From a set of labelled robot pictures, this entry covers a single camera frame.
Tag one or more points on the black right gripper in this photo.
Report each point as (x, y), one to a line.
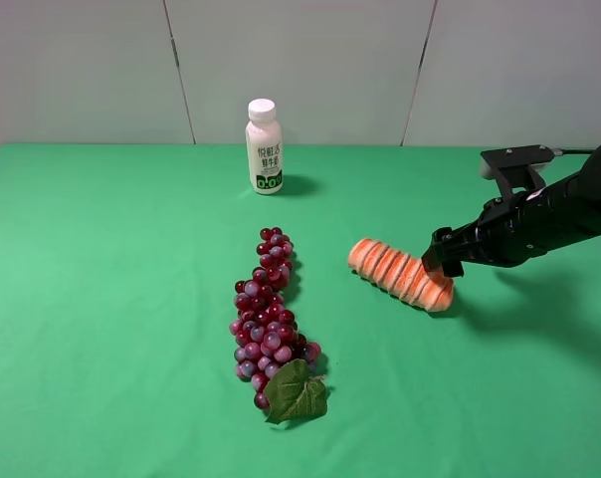
(505, 235)

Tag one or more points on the orange ridged bread loaf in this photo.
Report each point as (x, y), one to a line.
(401, 275)

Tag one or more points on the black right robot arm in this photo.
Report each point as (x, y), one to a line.
(577, 204)

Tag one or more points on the red grape bunch with leaf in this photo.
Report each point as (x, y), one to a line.
(280, 363)

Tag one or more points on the white milk bottle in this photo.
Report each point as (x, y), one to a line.
(264, 147)

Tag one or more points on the green tablecloth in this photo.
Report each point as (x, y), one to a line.
(117, 272)

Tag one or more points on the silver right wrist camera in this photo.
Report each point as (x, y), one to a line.
(517, 167)

